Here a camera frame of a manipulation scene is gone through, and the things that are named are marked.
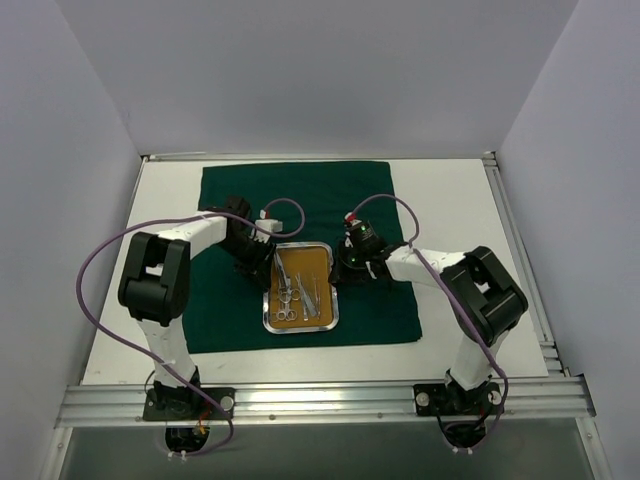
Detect steel tray with orange liner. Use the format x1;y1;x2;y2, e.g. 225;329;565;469
263;242;340;335

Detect back aluminium rail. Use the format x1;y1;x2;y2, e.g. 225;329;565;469
144;152;466;163

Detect steel tweezers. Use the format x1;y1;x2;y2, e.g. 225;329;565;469
295;273;319;318

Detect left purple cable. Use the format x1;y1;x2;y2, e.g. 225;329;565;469
79;197;307;459

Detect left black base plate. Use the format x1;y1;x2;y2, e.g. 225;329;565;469
142;384;236;422

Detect green surgical cloth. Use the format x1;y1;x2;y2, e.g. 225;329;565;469
183;162;422;354

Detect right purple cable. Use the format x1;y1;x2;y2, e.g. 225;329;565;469
344;194;511;449

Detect aluminium frame rail right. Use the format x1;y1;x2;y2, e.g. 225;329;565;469
482;152;569;377

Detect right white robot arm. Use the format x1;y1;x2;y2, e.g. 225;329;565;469
329;214;528;413

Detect steel forceps with rings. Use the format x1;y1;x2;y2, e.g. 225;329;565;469
272;282;301;322

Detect front aluminium rail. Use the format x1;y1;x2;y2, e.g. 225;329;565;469
56;375;596;428

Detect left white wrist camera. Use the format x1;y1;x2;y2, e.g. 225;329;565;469
255;218;283;236

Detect steel scissors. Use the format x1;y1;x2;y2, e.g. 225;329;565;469
274;252;293;303

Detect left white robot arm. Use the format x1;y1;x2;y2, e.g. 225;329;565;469
118;196;283;419

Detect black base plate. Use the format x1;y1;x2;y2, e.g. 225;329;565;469
412;381;503;417
142;384;236;422

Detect purple cable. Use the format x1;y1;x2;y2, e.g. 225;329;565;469
79;197;307;459
344;194;511;449

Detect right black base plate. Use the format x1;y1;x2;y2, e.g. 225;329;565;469
412;381;503;417

